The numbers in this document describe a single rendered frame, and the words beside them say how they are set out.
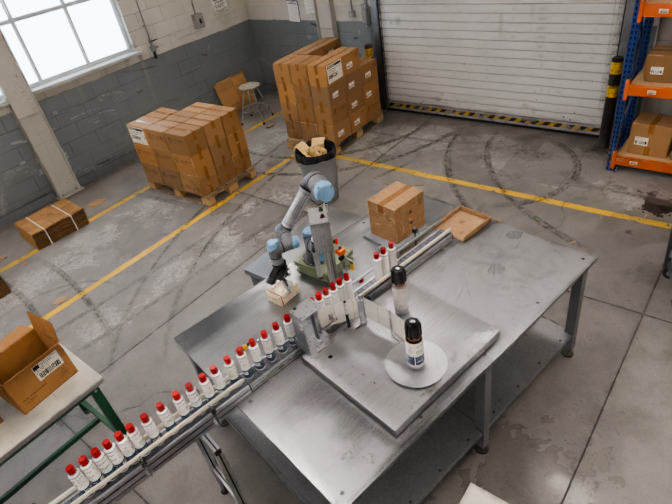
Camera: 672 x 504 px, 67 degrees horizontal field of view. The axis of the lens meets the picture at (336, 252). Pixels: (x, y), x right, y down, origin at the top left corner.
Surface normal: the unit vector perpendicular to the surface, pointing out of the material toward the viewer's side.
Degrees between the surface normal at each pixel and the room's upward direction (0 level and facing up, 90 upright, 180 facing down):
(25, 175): 90
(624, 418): 0
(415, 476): 1
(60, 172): 90
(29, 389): 90
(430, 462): 1
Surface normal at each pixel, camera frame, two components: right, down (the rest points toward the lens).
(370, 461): -0.15, -0.80
